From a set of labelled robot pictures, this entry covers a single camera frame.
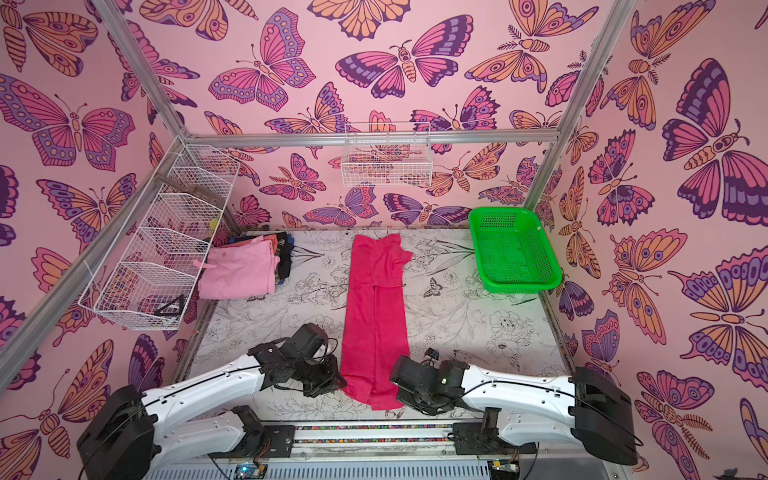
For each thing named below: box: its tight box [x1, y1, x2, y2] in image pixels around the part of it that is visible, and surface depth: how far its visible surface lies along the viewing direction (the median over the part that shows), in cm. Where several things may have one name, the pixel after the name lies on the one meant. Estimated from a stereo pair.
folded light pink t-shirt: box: [194, 235, 280, 299], surface depth 102 cm
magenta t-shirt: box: [341, 233, 414, 411], surface depth 96 cm
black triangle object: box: [154, 294, 184, 316], surface depth 78 cm
